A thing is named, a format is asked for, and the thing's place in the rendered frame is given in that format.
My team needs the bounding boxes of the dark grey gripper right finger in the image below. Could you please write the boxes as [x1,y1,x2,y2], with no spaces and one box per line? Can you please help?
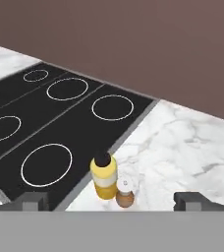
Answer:
[173,191,224,213]

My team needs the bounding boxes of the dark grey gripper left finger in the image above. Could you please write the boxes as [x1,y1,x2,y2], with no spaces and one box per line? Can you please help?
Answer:
[0,191,50,213]

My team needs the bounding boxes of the brown shaker with white top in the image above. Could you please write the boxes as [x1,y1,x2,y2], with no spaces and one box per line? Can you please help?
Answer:
[115,176,136,209]

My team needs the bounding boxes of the black glass hob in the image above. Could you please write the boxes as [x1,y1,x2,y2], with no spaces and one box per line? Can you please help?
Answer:
[0,60,160,213]

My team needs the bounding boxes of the yellow bottle with black cap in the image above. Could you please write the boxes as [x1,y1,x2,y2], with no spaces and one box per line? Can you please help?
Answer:
[89,152,119,201]

